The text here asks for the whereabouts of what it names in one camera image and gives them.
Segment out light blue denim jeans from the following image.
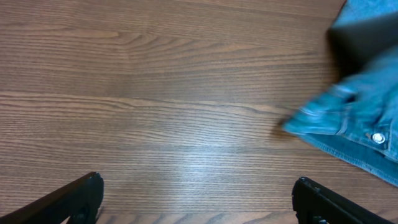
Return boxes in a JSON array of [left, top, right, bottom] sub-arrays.
[[283, 0, 397, 185]]

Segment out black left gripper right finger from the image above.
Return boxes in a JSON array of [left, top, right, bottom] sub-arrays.
[[292, 177, 393, 224]]

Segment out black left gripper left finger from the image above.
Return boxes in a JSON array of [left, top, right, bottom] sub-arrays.
[[1, 172, 104, 224]]

